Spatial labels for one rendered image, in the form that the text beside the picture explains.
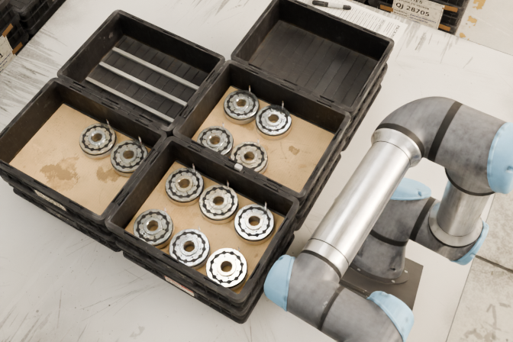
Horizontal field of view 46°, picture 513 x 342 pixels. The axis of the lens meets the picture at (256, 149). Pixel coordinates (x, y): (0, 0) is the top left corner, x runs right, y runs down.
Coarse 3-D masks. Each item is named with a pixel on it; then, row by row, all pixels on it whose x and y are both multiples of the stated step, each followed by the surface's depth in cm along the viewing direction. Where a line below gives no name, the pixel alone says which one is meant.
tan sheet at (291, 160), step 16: (224, 96) 180; (240, 128) 174; (304, 128) 174; (320, 128) 174; (272, 144) 171; (288, 144) 171; (304, 144) 171; (320, 144) 171; (272, 160) 168; (288, 160) 168; (304, 160) 168; (272, 176) 166; (288, 176) 166; (304, 176) 166
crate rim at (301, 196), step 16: (224, 64) 173; (240, 64) 173; (272, 80) 170; (304, 96) 167; (192, 112) 165; (176, 128) 162; (192, 144) 160; (336, 144) 161; (224, 160) 157; (320, 160) 157; (256, 176) 154; (288, 192) 152; (304, 192) 152
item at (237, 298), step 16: (144, 176) 155; (128, 192) 153; (112, 224) 148; (288, 224) 149; (128, 240) 148; (272, 240) 145; (160, 256) 144; (192, 272) 142; (256, 272) 141; (224, 288) 140
